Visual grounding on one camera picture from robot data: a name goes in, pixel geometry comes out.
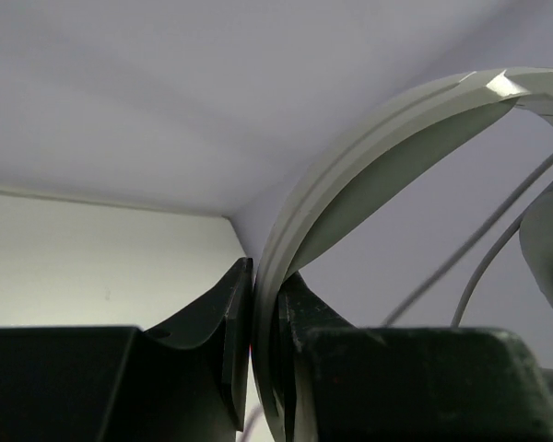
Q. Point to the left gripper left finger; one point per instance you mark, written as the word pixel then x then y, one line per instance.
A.
pixel 184 379

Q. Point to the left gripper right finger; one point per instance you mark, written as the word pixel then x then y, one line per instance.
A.
pixel 339 382

